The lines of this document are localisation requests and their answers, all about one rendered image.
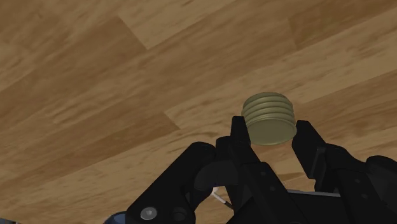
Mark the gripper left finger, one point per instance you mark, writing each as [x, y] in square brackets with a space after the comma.
[235, 161]

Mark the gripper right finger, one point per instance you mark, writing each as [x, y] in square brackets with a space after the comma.
[341, 173]

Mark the olive ribbed round cup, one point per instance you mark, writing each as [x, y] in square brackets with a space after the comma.
[269, 119]

